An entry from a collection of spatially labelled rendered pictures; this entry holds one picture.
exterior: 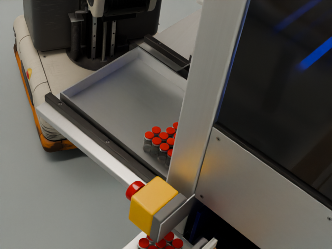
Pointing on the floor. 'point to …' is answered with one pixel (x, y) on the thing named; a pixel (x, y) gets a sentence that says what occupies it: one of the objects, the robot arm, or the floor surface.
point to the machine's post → (204, 96)
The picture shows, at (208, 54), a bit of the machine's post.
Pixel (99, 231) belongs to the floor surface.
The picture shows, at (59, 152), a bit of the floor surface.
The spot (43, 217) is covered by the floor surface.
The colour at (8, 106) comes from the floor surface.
